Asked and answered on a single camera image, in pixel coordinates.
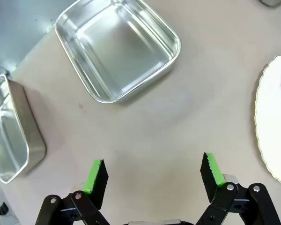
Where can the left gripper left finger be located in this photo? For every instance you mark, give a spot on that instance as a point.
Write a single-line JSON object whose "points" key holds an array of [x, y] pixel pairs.
{"points": [[93, 178]]}

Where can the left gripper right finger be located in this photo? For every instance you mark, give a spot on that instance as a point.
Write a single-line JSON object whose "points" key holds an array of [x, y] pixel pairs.
{"points": [[213, 175]]}

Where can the steel container rectangular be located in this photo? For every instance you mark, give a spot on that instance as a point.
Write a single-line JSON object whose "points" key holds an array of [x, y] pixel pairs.
{"points": [[7, 131]]}

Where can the steel container with wide rim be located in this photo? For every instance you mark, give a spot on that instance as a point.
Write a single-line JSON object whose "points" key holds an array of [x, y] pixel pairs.
{"points": [[121, 51]]}

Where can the white scalloped plate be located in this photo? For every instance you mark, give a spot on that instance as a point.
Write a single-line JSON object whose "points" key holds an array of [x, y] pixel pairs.
{"points": [[274, 122]]}

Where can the small black knob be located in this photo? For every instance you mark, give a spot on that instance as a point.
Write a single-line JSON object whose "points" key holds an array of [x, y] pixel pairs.
{"points": [[2, 208]]}

